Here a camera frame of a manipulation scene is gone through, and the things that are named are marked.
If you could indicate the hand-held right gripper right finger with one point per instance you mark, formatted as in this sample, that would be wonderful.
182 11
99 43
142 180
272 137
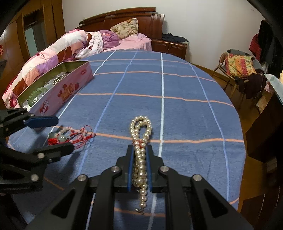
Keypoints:
149 168

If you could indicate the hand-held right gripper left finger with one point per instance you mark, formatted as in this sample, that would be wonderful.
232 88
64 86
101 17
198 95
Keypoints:
130 168

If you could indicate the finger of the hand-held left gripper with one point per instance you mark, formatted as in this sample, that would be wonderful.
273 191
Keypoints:
42 121
55 150

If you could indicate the green jade bangle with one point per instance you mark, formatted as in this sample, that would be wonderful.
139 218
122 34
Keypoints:
38 92

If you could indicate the pink tin box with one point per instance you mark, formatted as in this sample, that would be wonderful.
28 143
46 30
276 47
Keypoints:
66 92

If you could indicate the pink patchwork quilt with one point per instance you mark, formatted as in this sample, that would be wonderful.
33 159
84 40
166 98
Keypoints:
55 50

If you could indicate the red paper decoration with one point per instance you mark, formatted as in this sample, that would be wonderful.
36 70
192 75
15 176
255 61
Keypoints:
1 49

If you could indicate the wooden wardrobe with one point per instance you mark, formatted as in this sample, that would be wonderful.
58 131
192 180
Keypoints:
13 39

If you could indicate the purple garment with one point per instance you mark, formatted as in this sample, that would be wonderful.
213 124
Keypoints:
110 39

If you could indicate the dark wooden desk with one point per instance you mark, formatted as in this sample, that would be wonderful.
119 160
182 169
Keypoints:
263 132

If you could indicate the wooden nightstand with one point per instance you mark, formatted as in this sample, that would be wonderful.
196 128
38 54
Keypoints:
170 48

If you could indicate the wooden chair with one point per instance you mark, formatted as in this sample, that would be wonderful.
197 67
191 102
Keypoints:
218 66

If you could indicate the floral pillow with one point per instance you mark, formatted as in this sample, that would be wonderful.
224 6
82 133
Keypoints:
125 27

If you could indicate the dark brown garment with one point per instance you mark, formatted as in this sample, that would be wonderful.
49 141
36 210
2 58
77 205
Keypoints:
252 85

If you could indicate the dark folded clothes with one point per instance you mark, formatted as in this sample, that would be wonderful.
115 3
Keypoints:
174 38

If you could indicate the wooden bed headboard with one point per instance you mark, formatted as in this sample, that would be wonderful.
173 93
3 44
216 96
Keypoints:
123 15

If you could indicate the colourful patterned cushion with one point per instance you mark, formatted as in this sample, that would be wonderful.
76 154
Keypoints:
240 65

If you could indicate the grey garment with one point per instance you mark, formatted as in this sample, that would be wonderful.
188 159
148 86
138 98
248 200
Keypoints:
235 51

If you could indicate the light blue paper box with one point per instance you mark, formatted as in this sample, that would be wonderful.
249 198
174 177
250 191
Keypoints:
274 83

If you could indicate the red hanging garment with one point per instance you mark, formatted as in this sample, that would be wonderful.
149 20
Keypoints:
254 45

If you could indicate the black hanging garment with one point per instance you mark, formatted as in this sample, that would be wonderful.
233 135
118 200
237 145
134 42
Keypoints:
265 42

